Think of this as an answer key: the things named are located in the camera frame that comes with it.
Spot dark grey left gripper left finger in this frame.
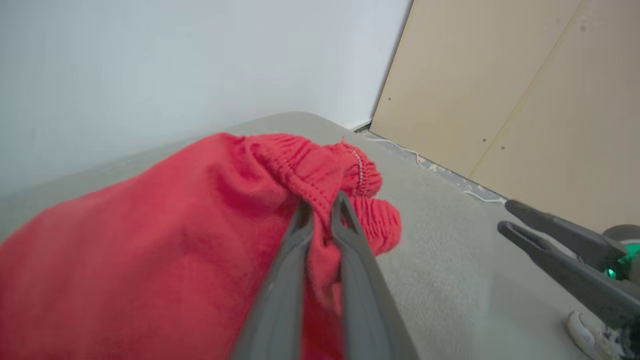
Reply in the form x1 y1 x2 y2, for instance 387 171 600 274
229 199 316 360

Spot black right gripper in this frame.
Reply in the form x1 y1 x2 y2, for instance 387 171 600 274
497 199 640 331

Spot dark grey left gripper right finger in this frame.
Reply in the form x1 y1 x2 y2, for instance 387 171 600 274
330 191 420 360

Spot red and white jersey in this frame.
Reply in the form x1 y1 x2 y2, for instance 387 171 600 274
566 310 626 360

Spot red shorts with white stripes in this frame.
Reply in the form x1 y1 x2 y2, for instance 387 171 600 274
0 131 402 360

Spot beige plywood panel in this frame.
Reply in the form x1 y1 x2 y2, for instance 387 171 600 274
369 0 583 177
467 0 640 236

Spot white floor cable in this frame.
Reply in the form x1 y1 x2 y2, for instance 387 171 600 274
365 136 507 205

